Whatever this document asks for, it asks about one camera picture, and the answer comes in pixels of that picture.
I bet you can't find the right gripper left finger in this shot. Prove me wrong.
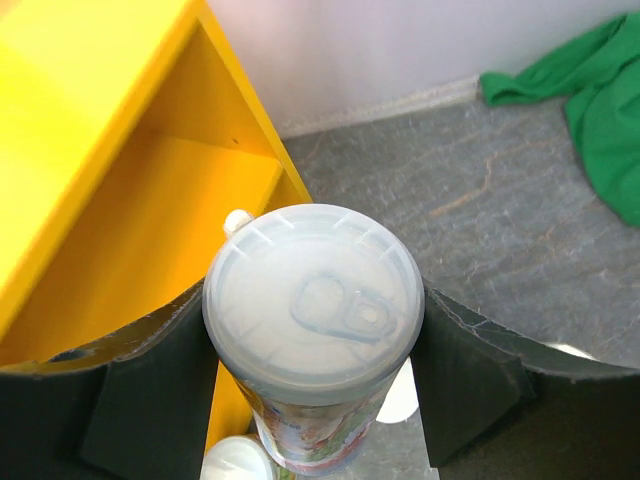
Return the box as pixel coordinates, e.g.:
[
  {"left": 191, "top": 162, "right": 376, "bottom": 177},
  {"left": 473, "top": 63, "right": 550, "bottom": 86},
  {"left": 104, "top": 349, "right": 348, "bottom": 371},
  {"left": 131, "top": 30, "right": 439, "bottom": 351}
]
[{"left": 1, "top": 283, "right": 218, "bottom": 479}]

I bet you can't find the green cloth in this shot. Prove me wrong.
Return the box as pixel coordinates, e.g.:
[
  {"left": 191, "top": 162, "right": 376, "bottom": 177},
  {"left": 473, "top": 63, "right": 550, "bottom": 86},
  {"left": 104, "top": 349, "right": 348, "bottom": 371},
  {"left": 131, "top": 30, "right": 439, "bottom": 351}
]
[{"left": 479, "top": 11, "right": 639, "bottom": 227}]

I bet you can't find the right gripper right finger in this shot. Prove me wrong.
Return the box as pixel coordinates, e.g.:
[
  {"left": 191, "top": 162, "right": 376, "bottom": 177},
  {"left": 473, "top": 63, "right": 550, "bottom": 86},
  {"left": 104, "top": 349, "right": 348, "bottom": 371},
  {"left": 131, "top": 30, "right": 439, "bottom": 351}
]
[{"left": 412, "top": 288, "right": 639, "bottom": 479}]

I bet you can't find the short green can clear lid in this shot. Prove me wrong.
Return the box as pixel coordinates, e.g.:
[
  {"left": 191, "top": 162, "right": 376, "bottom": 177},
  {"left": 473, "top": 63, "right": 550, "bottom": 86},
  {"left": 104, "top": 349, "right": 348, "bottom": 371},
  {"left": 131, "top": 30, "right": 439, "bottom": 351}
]
[{"left": 376, "top": 358, "right": 419, "bottom": 424}]

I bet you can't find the short orange can white lid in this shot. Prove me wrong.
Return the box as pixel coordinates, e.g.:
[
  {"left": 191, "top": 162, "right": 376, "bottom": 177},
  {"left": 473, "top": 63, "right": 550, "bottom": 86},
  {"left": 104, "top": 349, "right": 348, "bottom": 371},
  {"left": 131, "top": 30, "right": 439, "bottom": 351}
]
[{"left": 200, "top": 436, "right": 276, "bottom": 480}]

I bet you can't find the yellow open shelf cabinet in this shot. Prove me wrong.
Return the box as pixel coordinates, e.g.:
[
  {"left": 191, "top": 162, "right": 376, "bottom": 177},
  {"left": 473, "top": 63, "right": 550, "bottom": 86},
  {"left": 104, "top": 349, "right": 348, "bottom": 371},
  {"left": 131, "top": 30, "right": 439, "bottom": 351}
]
[{"left": 0, "top": 0, "right": 314, "bottom": 456}]

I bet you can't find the tall mixed-vegetable label can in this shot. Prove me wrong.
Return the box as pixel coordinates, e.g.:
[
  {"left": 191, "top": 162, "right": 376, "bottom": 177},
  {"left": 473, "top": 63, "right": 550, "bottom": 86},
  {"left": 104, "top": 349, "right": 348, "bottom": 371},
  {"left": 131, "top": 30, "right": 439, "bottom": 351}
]
[{"left": 202, "top": 203, "right": 425, "bottom": 477}]

